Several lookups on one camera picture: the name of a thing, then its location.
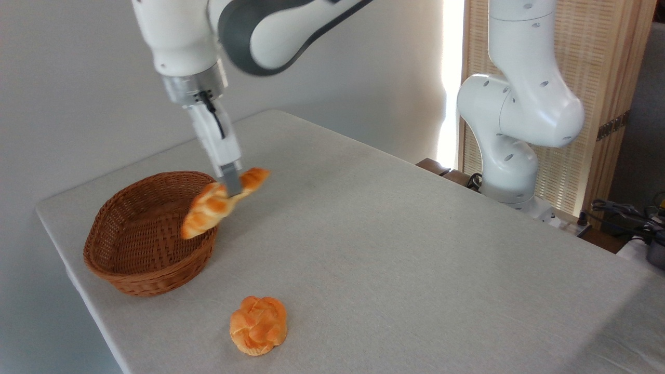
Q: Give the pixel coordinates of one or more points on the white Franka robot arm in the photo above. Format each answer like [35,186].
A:
[524,109]

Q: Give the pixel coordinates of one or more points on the brown wooden furniture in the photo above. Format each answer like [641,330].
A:
[441,169]

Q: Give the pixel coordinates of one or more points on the round knotted bread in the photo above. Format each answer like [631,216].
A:
[258,325]

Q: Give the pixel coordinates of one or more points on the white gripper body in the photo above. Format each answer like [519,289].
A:
[221,145]

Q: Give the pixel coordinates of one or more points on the long braided bread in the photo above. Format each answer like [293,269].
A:
[208,213]

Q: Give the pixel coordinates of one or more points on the brown wicker basket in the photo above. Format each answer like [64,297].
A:
[140,259]

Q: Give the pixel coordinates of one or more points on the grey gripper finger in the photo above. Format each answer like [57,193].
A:
[231,181]

